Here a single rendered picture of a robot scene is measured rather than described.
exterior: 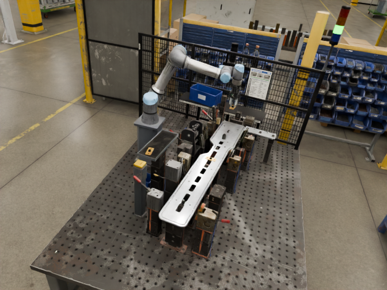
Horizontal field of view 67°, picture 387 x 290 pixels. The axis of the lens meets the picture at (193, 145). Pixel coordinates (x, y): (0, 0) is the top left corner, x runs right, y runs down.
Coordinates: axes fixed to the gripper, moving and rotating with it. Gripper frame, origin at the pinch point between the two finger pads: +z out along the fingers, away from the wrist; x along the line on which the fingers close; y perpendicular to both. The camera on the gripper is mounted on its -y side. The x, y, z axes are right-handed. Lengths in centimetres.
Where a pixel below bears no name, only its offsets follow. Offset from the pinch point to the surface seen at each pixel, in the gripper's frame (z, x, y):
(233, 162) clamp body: 25, 17, 43
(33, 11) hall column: 77, -654, -404
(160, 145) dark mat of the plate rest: 10, -32, 70
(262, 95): 9, 17, -55
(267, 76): -12, 17, -55
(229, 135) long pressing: 26.9, 2.8, 4.9
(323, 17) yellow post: -69, 50, -60
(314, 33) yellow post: -56, 46, -59
